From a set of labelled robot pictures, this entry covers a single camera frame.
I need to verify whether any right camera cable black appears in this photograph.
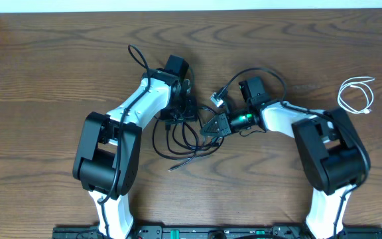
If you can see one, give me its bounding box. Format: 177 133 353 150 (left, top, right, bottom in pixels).
217 67 371 239

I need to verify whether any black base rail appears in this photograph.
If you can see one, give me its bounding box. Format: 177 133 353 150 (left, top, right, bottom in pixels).
51 225 382 239

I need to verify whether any camera cable black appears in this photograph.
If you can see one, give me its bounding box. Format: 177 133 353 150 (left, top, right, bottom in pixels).
97 44 151 238
217 67 371 239

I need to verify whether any left camera cable black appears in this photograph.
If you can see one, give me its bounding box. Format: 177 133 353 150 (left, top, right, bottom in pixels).
97 44 151 238

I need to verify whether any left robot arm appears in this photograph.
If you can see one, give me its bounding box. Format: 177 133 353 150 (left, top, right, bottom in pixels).
72 55 190 238

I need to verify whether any white usb cable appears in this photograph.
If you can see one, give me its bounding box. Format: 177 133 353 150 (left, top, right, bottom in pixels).
337 76 376 115

